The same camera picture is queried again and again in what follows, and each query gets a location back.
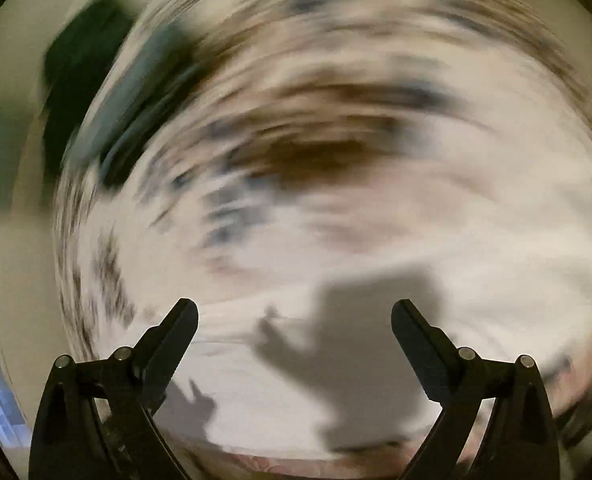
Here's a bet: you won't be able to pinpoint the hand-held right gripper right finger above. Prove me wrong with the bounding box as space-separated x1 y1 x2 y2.
391 298 561 480

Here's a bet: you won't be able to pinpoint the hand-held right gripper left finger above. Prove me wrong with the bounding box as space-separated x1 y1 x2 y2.
28 298 199 480

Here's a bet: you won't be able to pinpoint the white pants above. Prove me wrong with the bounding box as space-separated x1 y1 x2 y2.
93 175 592 463

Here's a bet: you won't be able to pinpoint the pink bed sheet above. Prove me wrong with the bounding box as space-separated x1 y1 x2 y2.
186 447 446 480

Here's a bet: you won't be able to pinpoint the dark blue-grey cloth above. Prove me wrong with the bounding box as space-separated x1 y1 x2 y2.
73 22 204 188

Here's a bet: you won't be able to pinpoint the floral blanket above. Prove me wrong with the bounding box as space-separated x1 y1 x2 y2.
51 0 592 461

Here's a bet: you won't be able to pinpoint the dark green folded blanket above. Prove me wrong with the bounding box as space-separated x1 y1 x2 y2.
42 0 142 181

